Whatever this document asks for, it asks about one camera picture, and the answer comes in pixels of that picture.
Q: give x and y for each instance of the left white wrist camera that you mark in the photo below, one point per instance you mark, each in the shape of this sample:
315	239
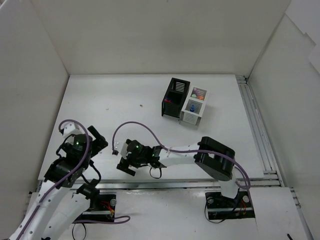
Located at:
70	128

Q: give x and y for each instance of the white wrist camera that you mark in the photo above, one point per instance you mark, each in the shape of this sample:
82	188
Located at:
70	128
120	149

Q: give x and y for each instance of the black slotted container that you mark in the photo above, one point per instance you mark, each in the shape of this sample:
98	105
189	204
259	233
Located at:
177	91

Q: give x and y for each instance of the white slotted container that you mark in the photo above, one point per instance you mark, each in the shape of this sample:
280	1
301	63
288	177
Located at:
188	118

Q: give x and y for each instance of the aluminium right rail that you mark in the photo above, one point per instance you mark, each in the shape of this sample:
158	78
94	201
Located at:
266	153

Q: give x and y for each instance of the aluminium rail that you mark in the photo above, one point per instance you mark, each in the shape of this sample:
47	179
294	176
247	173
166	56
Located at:
266	153
161	185

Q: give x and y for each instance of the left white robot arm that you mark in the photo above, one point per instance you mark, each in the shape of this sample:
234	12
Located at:
43	221

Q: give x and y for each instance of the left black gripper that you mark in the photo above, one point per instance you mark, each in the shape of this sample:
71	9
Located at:
98	143

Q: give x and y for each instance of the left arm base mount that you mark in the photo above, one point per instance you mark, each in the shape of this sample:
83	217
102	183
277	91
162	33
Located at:
100	208

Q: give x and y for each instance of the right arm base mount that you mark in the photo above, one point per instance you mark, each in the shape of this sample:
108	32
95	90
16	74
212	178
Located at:
219	208

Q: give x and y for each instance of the aluminium front rail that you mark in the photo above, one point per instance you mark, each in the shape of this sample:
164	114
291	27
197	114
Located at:
161	185

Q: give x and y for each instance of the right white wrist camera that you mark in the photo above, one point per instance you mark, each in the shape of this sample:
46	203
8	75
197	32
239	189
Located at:
120	149

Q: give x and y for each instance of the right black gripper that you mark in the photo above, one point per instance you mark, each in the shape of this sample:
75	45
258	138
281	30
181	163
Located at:
126	167

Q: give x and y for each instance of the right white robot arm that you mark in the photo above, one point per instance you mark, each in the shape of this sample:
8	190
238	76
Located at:
208	154

